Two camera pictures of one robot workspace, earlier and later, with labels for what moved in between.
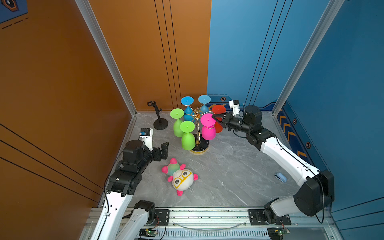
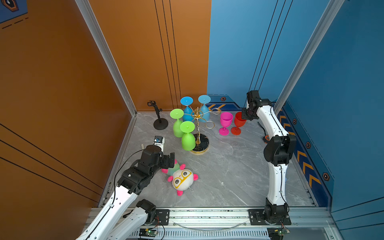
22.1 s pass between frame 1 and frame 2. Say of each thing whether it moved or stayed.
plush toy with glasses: stayed
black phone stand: stayed
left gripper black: moved
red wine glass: moved
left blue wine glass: stayed
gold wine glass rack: stayed
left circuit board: stayed
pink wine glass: moved
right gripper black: moved
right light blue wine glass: stayed
